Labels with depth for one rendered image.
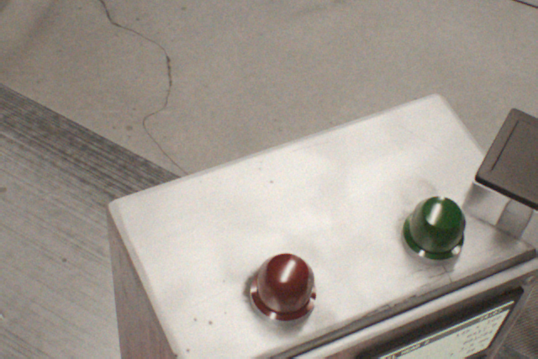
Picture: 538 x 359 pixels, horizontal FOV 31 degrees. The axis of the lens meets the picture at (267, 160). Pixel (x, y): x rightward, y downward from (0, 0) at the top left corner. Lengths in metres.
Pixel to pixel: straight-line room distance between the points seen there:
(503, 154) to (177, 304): 0.15
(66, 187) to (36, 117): 0.12
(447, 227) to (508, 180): 0.04
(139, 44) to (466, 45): 0.86
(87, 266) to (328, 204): 0.75
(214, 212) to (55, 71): 2.06
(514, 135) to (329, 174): 0.08
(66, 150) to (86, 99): 1.15
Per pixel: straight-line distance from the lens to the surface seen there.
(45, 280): 1.14
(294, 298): 0.37
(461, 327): 0.43
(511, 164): 0.41
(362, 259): 0.40
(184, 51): 2.48
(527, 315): 1.89
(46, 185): 1.21
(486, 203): 0.42
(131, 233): 0.40
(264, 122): 2.34
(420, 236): 0.40
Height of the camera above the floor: 1.81
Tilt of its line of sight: 53 degrees down
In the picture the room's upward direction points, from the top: 8 degrees clockwise
